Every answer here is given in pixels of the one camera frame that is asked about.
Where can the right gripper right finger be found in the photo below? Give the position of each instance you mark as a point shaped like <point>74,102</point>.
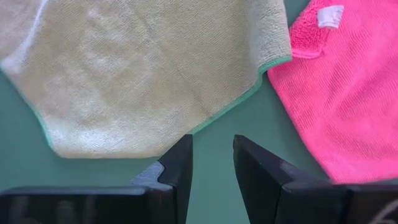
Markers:
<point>270,199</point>

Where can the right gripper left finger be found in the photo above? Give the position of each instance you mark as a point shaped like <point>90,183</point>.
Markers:
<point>174,196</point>

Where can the pale green microfiber towel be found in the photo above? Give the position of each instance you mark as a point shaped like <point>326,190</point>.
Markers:
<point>140,77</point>

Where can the pink microfiber towel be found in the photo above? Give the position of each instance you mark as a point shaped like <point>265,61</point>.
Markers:
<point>348,99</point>

